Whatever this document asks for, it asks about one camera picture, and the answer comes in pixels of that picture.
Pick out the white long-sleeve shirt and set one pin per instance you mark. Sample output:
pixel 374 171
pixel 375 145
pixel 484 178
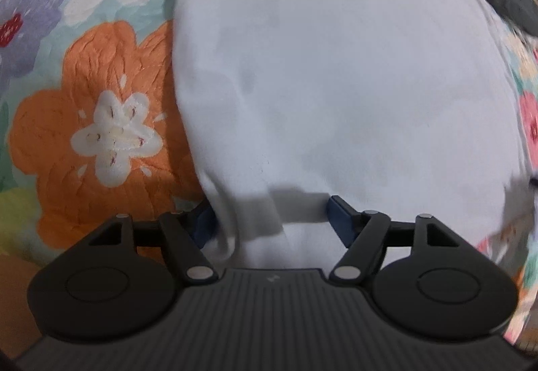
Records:
pixel 344 93

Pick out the person's leg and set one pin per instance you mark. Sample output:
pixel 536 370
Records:
pixel 17 303

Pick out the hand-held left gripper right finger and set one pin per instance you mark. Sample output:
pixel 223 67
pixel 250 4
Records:
pixel 341 219

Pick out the floral quilt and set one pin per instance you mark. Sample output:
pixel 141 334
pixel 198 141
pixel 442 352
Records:
pixel 105 72

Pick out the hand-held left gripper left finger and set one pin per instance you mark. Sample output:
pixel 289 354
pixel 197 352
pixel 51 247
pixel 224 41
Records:
pixel 204 226

